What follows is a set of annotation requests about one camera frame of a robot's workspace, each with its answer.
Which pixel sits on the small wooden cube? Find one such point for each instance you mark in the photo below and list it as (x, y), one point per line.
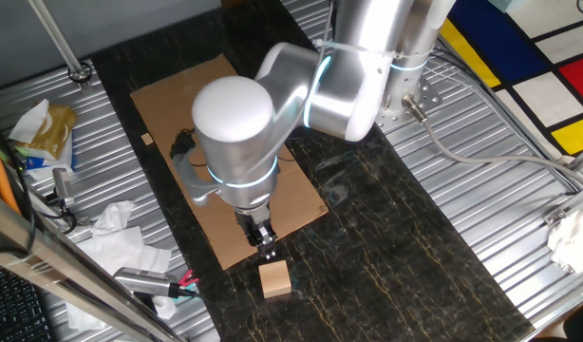
(147, 139)

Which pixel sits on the brown cardboard sheet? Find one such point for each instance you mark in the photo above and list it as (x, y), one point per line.
(168, 109)

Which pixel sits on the yellow tissue box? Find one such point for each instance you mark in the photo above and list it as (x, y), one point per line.
(56, 130)

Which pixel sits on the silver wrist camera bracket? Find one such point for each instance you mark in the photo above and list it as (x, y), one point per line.
(192, 185)

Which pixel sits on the colourful mondrian pattern mat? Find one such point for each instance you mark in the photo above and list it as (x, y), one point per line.
(500, 43)

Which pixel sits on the silver ribbed camera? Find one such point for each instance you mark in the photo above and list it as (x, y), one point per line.
(142, 281)

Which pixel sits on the blue white tissue pack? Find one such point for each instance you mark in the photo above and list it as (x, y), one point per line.
(40, 164)

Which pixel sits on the black keyboard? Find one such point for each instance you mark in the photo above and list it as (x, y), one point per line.
(11, 309)

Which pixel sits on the crumpled white tissue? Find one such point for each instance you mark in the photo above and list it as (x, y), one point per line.
(112, 216)

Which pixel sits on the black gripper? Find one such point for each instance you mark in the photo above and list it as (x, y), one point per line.
(253, 222)

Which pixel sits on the black marble pattern mat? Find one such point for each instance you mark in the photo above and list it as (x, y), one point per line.
(391, 237)

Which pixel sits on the metal pole with base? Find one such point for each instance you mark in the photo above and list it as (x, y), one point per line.
(59, 40)

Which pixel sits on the teal plastic clip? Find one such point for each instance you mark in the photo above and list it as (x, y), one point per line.
(191, 287)

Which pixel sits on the large wooden block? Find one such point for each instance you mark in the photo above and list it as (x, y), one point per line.
(275, 280)

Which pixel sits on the red plastic clip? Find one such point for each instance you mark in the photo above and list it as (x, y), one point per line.
(187, 278)

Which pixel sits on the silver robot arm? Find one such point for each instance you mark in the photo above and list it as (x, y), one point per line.
(234, 133)

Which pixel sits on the silver camera on stand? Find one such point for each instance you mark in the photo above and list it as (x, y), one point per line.
(62, 185)

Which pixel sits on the aluminium frame bar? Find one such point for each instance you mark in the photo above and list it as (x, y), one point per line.
(59, 263)

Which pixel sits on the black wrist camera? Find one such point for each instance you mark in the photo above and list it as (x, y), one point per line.
(183, 142)

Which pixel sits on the large flat white tissue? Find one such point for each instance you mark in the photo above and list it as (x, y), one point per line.
(125, 254)

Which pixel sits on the aluminium corner bracket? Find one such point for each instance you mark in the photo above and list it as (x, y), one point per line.
(555, 216)

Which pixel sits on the wrinkled white tissue sheet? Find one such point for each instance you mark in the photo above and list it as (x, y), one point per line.
(82, 318)

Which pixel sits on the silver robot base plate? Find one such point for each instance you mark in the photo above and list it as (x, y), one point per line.
(426, 100)

